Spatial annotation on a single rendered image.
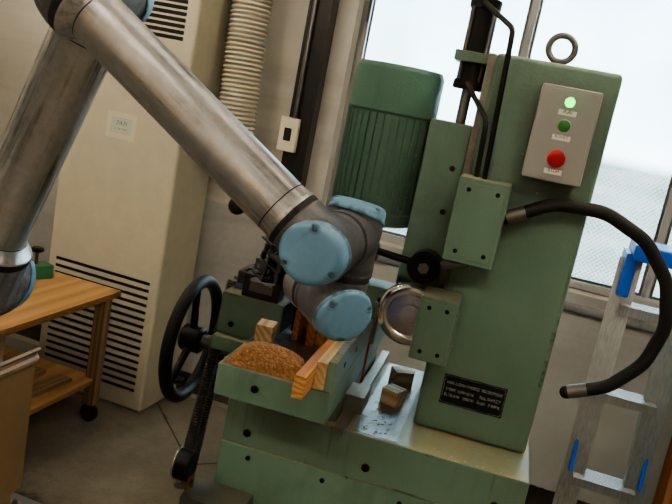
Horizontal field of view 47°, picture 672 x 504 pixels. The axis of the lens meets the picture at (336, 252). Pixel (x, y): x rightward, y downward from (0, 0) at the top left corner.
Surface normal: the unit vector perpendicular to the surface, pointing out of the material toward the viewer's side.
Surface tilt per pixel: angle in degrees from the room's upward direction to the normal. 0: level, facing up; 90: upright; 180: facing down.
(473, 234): 90
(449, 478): 90
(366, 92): 90
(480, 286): 90
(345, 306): 99
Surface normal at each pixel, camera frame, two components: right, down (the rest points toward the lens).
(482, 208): -0.23, 0.15
